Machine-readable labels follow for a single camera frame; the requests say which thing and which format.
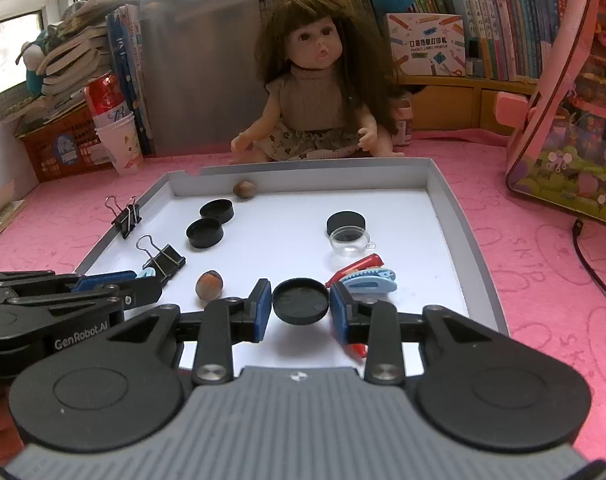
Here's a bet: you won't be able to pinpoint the clear plastic dome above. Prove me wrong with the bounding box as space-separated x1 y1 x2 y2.
329 227 376 260

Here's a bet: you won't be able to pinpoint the yellow wooden drawer shelf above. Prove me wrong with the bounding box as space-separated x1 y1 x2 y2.
398 75 538 136

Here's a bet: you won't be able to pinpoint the colourful pencil print box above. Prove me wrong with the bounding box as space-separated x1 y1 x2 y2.
387 12 466 78

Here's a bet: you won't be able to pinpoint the white cardboard box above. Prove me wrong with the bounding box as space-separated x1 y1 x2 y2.
73 156 510 376

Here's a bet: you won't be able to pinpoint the stack of notebooks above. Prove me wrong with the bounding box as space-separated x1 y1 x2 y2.
36 2 114 111

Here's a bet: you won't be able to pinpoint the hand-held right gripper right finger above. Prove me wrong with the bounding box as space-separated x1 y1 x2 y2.
329 282 494 387

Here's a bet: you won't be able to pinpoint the upright blue books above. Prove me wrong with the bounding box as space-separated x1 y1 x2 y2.
106 4 156 158

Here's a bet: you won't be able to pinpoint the grey plastic storage box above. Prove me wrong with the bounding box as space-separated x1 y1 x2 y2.
138 0 284 158

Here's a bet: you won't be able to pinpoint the row of shelf books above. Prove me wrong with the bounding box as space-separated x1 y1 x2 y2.
288 0 584 81

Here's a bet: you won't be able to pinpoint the brown haired doll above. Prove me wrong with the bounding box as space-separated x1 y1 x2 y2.
228 0 409 163

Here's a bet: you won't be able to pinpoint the pink toy house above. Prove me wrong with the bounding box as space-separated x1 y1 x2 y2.
494 0 606 233

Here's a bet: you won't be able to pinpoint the blue plush toy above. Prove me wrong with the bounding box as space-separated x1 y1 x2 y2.
16 27 51 96

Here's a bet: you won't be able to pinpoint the white paper cup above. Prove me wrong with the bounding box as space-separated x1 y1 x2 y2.
94 112 145 177

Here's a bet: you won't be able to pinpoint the black round cap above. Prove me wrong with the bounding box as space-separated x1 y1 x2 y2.
326 211 368 237
199 199 235 222
272 278 330 326
185 217 225 250

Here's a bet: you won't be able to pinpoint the black binder clip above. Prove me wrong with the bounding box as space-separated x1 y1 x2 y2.
136 234 187 288
104 195 143 239

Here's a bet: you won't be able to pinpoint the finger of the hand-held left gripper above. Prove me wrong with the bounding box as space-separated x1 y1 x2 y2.
0 276 163 313
0 270 137 297

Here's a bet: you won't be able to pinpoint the red drink can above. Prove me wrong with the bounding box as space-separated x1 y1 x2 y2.
83 72 129 128

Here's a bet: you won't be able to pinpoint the black cable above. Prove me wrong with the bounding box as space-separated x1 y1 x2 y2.
572 217 606 295

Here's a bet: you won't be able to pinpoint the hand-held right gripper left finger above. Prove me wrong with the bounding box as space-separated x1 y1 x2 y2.
108 277 274 387

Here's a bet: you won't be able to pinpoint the orange plastic basket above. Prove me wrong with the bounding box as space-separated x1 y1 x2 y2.
16 105 114 183

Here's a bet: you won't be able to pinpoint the small brown jar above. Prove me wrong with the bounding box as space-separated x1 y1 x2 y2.
392 91 414 148

